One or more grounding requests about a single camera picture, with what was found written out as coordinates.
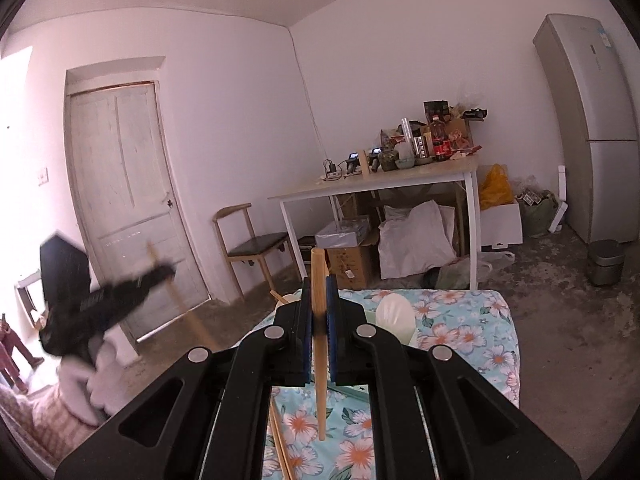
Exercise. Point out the white plastic bag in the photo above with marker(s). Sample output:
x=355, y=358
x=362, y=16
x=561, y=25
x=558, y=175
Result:
x=492, y=262

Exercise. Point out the cola bottle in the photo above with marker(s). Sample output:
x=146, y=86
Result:
x=440, y=147

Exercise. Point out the person's left hand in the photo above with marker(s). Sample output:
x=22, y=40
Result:
x=100, y=380

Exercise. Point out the grey refrigerator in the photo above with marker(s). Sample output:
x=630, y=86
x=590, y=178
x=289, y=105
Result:
x=590, y=135

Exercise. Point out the printed cardboard box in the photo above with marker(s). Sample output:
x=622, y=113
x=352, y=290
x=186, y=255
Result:
x=460, y=136

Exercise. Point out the wooden chair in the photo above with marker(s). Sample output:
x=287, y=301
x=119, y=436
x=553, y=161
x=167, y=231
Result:
x=260, y=245

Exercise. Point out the yellow plastic bag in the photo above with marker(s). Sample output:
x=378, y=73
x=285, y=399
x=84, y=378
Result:
x=495, y=187

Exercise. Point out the white flat box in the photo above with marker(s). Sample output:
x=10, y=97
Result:
x=342, y=232

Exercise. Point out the green plastic utensil holder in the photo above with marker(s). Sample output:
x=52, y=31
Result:
x=352, y=392

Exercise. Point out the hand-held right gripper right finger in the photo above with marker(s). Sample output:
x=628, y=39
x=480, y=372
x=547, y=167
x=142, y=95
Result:
x=331, y=340

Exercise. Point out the white narrow board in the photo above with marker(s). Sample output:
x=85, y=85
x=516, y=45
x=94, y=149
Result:
x=559, y=217

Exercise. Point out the black flat item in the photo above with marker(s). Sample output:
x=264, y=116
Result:
x=475, y=113

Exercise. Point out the dark small box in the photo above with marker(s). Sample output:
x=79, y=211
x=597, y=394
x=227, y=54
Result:
x=307, y=247

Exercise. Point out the tan wooden chopstick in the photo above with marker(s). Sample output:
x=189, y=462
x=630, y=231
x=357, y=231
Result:
x=280, y=296
x=320, y=410
x=197, y=320

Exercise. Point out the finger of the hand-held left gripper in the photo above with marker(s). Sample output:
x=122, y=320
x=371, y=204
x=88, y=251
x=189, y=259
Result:
x=155, y=280

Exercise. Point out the white wooden door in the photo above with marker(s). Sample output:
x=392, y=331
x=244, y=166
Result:
x=125, y=160

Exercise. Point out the person's left forearm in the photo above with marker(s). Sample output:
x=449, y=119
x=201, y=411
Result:
x=45, y=425

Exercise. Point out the floral blue tablecloth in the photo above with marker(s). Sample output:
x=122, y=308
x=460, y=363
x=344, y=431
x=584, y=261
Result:
x=475, y=340

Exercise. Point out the green plastic bag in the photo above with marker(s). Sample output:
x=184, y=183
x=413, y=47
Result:
x=452, y=275

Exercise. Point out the black handheld device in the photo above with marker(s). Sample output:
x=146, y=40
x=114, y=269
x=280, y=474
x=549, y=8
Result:
x=375, y=159
x=352, y=162

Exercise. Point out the dark brown box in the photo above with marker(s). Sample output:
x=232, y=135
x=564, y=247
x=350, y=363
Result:
x=436, y=109

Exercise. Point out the white wall switch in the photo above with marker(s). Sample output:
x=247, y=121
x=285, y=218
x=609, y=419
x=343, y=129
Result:
x=43, y=176

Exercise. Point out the white side table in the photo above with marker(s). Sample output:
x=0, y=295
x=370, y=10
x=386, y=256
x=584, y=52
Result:
x=400, y=177

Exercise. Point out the white sack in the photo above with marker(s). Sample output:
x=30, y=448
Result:
x=415, y=240

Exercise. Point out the bundle of wooden chopsticks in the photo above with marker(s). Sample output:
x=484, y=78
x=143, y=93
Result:
x=282, y=442

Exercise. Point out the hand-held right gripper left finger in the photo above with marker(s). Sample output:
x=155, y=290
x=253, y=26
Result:
x=307, y=340

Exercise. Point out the small cardboard box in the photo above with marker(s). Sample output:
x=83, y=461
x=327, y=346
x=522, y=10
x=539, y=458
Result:
x=350, y=265

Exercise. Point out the large white rice paddle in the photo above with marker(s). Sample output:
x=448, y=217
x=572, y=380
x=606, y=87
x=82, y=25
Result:
x=395, y=317

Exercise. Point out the green sack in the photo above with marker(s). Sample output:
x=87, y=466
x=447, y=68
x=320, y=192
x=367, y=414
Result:
x=537, y=217

